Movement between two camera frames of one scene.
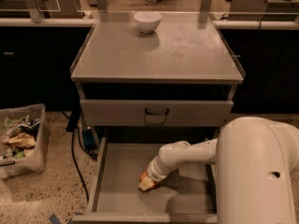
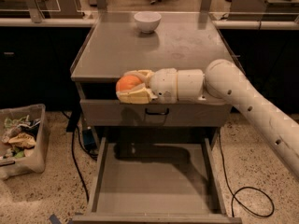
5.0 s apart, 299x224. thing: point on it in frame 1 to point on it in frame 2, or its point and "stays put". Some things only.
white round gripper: (155, 173) to (163, 84)
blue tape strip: (54, 219) stays put
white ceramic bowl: (148, 21) stays put
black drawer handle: (157, 113) stays put
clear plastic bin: (23, 145) stays put
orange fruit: (143, 175) to (126, 82)
